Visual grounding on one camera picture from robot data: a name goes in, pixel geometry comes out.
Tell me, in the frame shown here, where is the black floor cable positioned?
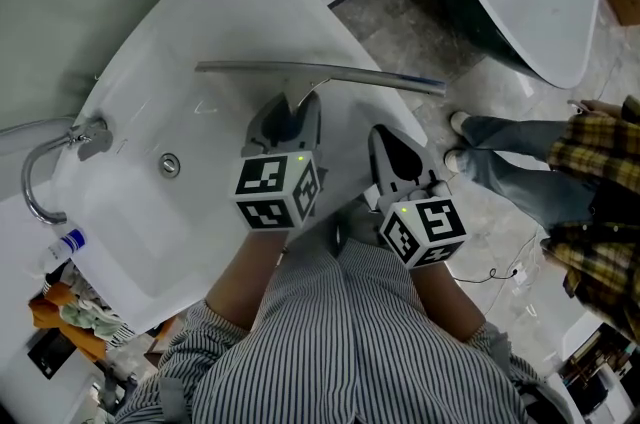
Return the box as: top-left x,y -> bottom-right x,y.
451,231 -> 552,286

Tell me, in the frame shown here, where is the person's right forearm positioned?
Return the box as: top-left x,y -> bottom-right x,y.
408,260 -> 489,344

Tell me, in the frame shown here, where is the orange cloth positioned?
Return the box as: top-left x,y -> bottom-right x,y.
28,280 -> 109,364

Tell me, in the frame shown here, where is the chrome sink drain plug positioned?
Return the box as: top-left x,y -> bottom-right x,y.
158,152 -> 182,179

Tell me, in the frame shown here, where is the pale green cloth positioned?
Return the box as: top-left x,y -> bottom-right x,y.
58,298 -> 127,342

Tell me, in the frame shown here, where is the chrome faucet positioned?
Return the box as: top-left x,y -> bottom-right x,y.
20,116 -> 115,227

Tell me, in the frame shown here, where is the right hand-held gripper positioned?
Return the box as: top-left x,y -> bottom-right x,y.
367,123 -> 469,270

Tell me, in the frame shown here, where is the person's striped clothing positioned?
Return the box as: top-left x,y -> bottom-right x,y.
113,236 -> 576,424

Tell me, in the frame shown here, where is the metal squeegee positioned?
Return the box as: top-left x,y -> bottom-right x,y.
194,59 -> 447,114

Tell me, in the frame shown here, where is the clear bottle with blue label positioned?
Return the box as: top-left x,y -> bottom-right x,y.
36,226 -> 89,274

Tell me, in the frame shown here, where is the white sink basin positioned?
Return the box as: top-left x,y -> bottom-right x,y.
51,0 -> 430,336

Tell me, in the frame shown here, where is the black flat box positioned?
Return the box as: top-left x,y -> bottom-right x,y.
26,328 -> 79,381

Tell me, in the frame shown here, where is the person's left forearm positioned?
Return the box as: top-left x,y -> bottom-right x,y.
204,225 -> 290,332

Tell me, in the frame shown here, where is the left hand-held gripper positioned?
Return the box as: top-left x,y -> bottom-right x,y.
230,90 -> 329,233

